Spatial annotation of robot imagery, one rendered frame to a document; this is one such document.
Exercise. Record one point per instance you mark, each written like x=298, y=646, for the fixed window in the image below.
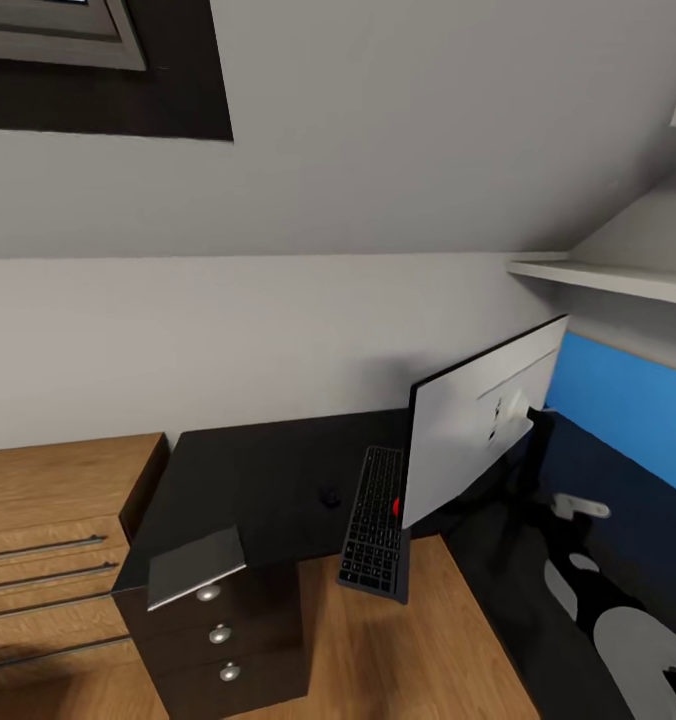
x=141, y=68

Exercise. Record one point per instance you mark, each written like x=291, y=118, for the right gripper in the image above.
x=541, y=516

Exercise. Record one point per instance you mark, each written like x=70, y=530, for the mouse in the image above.
x=328, y=492

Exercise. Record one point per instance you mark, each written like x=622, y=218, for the room divider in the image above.
x=625, y=400

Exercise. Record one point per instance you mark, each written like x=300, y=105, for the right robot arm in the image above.
x=638, y=650

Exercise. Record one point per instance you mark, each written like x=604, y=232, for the monitor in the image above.
x=461, y=420

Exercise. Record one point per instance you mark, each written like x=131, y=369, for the keyboard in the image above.
x=376, y=553

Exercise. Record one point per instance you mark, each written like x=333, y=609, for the notebook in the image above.
x=193, y=566

